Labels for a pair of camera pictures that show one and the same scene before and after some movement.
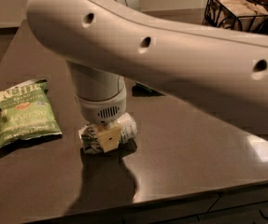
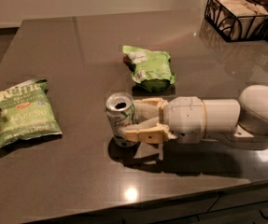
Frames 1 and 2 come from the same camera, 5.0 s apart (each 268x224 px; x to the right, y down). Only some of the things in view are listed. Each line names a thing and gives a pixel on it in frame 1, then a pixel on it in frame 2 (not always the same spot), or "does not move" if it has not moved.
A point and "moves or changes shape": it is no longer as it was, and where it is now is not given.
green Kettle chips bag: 25,113 does not move
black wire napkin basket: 239,12 does not move
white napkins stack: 233,11 does not move
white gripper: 103,110 to 185,117
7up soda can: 91,140 moves or changes shape
